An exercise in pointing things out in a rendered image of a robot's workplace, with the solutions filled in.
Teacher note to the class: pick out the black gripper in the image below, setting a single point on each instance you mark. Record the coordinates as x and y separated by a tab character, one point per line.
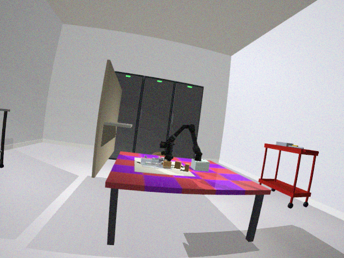
169	157

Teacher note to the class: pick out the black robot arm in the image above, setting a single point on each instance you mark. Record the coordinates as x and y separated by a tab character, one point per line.
172	138

